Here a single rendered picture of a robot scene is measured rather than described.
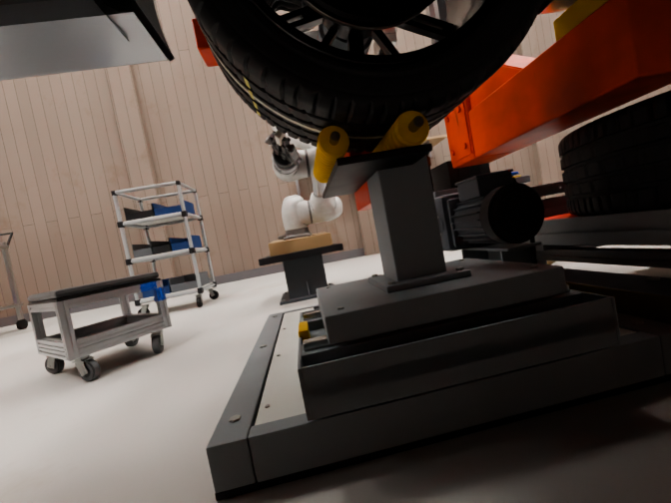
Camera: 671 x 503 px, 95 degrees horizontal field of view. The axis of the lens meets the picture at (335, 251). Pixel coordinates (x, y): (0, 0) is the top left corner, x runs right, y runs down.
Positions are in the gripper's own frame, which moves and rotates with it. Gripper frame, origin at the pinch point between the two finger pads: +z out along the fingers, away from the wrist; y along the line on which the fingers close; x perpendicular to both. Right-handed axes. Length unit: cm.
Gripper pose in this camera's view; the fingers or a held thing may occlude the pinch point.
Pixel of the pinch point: (280, 136)
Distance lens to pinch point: 90.8
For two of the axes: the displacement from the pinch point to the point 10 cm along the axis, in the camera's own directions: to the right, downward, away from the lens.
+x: 5.6, -8.3, 0.4
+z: 1.0, 0.2, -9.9
